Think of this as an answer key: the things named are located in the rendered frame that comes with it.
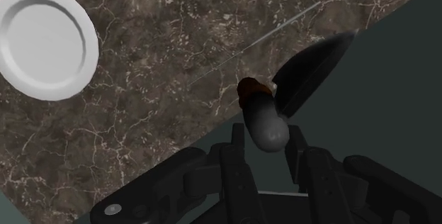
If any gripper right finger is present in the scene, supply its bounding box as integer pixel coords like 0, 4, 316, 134
285, 124, 442, 224

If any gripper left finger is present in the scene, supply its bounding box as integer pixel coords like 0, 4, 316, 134
90, 123, 268, 224

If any grey and brown cylinder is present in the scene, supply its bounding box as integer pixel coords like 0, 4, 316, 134
237, 77, 290, 153

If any black knife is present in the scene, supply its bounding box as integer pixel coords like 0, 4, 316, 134
271, 29, 358, 119

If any white round plate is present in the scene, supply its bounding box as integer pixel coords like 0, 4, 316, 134
0, 0, 101, 102

